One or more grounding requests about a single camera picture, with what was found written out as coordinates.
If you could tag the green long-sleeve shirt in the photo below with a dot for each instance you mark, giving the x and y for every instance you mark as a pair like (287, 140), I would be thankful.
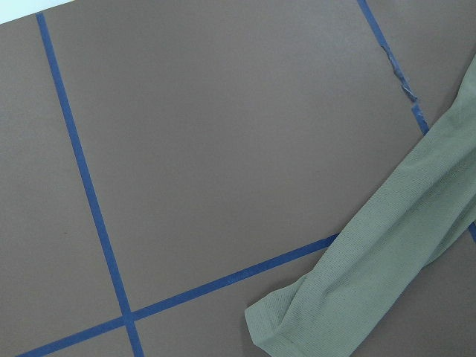
(422, 208)

